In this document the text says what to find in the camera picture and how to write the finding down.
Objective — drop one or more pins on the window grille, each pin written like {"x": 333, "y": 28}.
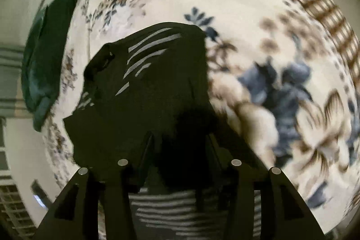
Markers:
{"x": 14, "y": 206}

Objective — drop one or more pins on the black garment with white stripes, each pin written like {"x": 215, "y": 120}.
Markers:
{"x": 157, "y": 93}

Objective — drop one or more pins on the dark green cloth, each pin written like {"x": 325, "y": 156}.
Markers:
{"x": 45, "y": 65}

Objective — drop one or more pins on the grey striped cloth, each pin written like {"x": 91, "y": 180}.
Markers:
{"x": 168, "y": 214}

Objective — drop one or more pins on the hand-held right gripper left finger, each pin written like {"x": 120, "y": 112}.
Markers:
{"x": 123, "y": 181}

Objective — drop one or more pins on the floral printed blanket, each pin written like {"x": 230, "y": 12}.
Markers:
{"x": 242, "y": 18}

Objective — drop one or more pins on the striped curtain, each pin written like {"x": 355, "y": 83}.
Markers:
{"x": 11, "y": 74}

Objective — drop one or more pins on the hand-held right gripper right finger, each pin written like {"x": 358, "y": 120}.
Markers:
{"x": 237, "y": 181}

